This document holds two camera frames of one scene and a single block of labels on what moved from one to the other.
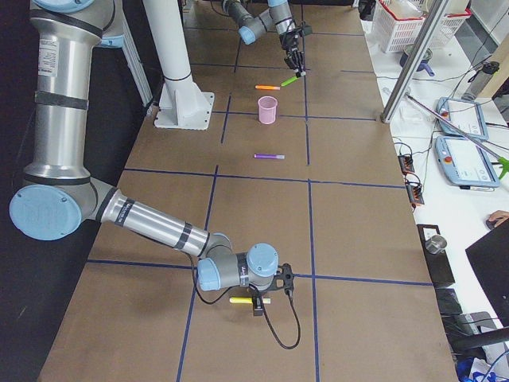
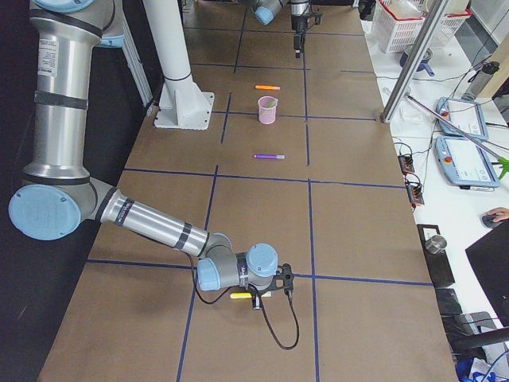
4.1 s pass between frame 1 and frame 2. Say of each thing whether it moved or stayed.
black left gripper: moved
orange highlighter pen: stayed
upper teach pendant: stayed
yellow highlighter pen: moved
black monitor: stayed
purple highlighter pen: stayed
